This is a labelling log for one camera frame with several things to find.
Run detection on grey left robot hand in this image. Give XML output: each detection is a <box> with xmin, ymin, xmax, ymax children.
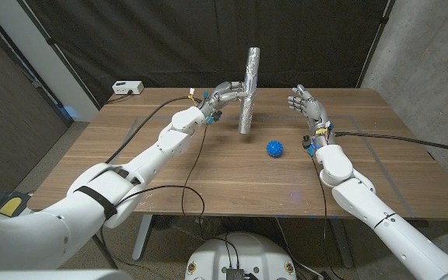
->
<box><xmin>198</xmin><ymin>80</ymin><xmax>248</xmax><ymax>125</ymax></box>

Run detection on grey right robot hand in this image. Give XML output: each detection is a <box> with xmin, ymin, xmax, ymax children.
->
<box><xmin>287</xmin><ymin>84</ymin><xmax>336</xmax><ymax>151</ymax></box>

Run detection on aluminum foil roll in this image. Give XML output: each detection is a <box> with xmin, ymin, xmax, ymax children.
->
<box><xmin>237</xmin><ymin>47</ymin><xmax>261</xmax><ymax>135</ymax></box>

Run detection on blue spiky ball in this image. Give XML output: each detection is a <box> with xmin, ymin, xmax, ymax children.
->
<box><xmin>266</xmin><ymin>140</ymin><xmax>284</xmax><ymax>158</ymax></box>

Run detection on black curtain backdrop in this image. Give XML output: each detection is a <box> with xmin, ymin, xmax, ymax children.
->
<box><xmin>16</xmin><ymin>0</ymin><xmax>396</xmax><ymax>110</ymax></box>

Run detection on white power box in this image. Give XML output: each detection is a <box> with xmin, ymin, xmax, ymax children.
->
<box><xmin>111</xmin><ymin>80</ymin><xmax>145</xmax><ymax>96</ymax></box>

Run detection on grey table leg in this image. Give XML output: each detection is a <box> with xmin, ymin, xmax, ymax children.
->
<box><xmin>331</xmin><ymin>219</ymin><xmax>355</xmax><ymax>269</ymax></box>

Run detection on white robot torso base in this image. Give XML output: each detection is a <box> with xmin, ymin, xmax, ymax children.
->
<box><xmin>184</xmin><ymin>232</ymin><xmax>298</xmax><ymax>280</ymax></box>

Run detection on white table leg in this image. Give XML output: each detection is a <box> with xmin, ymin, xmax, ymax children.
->
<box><xmin>131</xmin><ymin>215</ymin><xmax>154</xmax><ymax>261</ymax></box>

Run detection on small black electronics box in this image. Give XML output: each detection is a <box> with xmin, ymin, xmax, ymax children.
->
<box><xmin>226</xmin><ymin>267</ymin><xmax>258</xmax><ymax>280</ymax></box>

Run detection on yellow black foot pedal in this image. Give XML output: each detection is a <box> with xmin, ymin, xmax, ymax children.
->
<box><xmin>0</xmin><ymin>193</ymin><xmax>30</xmax><ymax>219</ymax></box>

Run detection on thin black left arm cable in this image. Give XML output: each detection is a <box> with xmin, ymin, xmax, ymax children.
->
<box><xmin>99</xmin><ymin>123</ymin><xmax>209</xmax><ymax>269</ymax></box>

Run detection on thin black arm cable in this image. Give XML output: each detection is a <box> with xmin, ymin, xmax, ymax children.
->
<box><xmin>311</xmin><ymin>155</ymin><xmax>344</xmax><ymax>280</ymax></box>
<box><xmin>99</xmin><ymin>123</ymin><xmax>209</xmax><ymax>269</ymax></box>

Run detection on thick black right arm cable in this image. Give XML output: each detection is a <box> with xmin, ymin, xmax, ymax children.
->
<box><xmin>334</xmin><ymin>131</ymin><xmax>448</xmax><ymax>159</ymax></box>

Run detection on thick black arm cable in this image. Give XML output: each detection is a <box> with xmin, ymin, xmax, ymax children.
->
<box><xmin>334</xmin><ymin>131</ymin><xmax>448</xmax><ymax>159</ymax></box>
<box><xmin>91</xmin><ymin>96</ymin><xmax>201</xmax><ymax>270</ymax></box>

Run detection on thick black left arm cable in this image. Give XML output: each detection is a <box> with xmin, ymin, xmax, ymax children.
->
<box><xmin>91</xmin><ymin>96</ymin><xmax>201</xmax><ymax>270</ymax></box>

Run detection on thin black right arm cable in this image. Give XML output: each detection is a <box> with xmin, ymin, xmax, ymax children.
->
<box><xmin>311</xmin><ymin>155</ymin><xmax>344</xmax><ymax>280</ymax></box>

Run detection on black backdrop frame pole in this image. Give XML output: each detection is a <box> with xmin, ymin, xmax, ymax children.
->
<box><xmin>16</xmin><ymin>0</ymin><xmax>103</xmax><ymax>110</ymax></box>
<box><xmin>357</xmin><ymin>0</ymin><xmax>396</xmax><ymax>89</ymax></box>

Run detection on black power box cable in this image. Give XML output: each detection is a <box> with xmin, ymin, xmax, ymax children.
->
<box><xmin>106</xmin><ymin>90</ymin><xmax>134</xmax><ymax>105</ymax></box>

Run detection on black left arm strap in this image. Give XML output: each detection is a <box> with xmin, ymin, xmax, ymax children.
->
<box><xmin>74</xmin><ymin>185</ymin><xmax>118</xmax><ymax>221</ymax></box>

